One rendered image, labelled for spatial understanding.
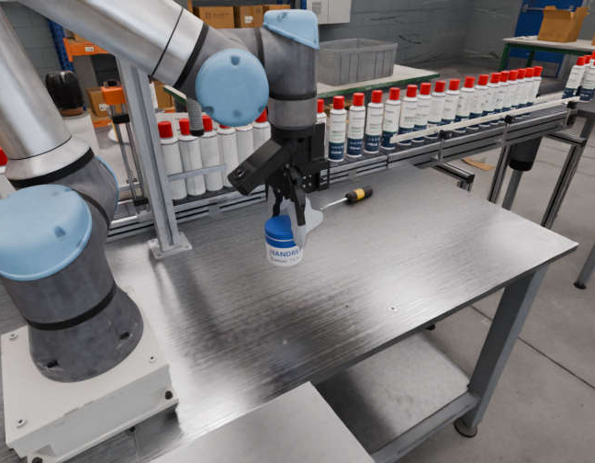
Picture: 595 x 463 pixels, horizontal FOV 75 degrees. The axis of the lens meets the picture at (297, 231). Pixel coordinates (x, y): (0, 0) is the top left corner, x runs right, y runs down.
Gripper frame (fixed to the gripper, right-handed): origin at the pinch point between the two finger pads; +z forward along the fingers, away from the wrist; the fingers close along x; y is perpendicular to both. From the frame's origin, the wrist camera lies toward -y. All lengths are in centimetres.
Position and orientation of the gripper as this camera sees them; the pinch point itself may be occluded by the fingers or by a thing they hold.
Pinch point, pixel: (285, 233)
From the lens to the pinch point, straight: 70.7
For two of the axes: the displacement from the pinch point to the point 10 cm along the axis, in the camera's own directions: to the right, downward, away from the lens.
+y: 8.3, -3.1, 4.7
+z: 0.1, 8.4, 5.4
